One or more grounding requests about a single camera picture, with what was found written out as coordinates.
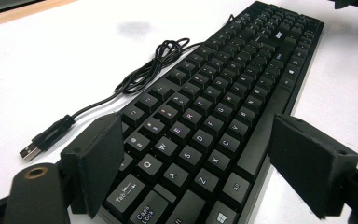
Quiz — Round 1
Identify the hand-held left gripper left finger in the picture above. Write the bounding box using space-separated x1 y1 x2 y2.
60 111 125 218

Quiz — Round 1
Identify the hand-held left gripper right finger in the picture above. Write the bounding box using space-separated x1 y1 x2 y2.
268 113 358 220

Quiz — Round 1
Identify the black computer keyboard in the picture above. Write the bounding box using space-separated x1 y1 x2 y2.
97 0 325 224

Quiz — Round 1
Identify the wooden table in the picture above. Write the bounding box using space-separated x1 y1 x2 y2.
0 0 78 31

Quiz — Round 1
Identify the black keyboard cable with plug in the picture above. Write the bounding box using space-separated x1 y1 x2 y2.
19 13 236 162

